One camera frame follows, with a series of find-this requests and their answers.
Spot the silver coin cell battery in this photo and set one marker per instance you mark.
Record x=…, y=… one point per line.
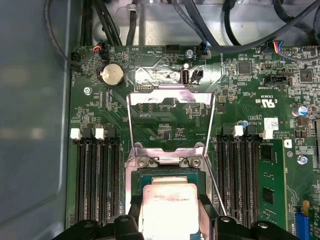
x=112, y=75

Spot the green motherboard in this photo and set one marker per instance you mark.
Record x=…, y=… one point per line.
x=250, y=100

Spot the silver motherboard screw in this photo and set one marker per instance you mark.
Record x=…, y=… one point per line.
x=188, y=53
x=302, y=159
x=87, y=90

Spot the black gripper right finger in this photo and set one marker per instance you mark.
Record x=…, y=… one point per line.
x=232, y=231

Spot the green RAM stick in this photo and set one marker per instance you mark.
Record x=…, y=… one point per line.
x=271, y=175

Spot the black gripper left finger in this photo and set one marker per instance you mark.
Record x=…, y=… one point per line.
x=120, y=228

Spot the black open PC case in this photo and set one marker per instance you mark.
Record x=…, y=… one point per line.
x=30, y=100

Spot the silver USB port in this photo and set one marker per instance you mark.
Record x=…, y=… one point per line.
x=185, y=76

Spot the silver blue capacitor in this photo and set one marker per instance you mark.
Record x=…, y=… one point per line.
x=301, y=110

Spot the white board label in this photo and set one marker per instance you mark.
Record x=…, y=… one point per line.
x=271, y=123

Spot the blue expansion slot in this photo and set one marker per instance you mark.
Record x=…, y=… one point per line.
x=301, y=225

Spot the CPU socket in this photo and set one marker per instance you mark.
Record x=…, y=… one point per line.
x=132, y=175

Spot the metal socket cover frame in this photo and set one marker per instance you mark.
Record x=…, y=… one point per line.
x=145, y=97

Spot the thin metal locking lever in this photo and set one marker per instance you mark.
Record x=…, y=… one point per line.
x=216, y=187

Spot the silver CPU plate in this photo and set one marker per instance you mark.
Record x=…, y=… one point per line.
x=170, y=212

